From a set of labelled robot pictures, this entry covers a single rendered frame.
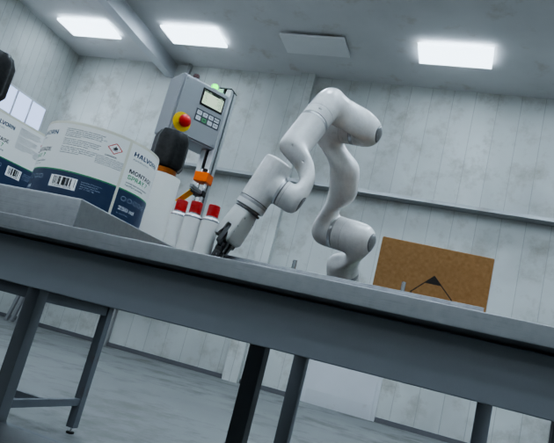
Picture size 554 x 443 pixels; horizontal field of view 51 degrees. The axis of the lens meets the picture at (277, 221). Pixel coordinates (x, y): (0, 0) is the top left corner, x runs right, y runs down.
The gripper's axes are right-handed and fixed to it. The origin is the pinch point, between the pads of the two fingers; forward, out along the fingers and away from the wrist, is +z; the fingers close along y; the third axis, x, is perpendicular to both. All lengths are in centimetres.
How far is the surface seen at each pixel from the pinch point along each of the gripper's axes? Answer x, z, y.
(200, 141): -30.0, -26.5, -7.7
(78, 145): 0, -5, 68
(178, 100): -39, -33, 1
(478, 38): -170, -498, -718
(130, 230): 15, 2, 64
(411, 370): 64, -4, 81
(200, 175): -21.9, -17.5, -5.9
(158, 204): -4.5, -3.6, 31.0
